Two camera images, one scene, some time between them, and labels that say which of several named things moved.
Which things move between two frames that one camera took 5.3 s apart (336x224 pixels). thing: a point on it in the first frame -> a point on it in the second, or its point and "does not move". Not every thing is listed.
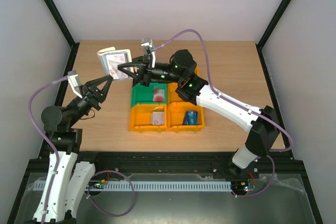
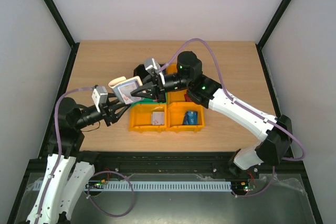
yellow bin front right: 175,114 does not move
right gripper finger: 129,64 -> 148,79
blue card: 190,117 does not move
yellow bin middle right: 172,96 does not move
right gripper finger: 129,73 -> 150,94
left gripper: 91,97 -> 108,115
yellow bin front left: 140,117 does not move
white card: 157,118 does not move
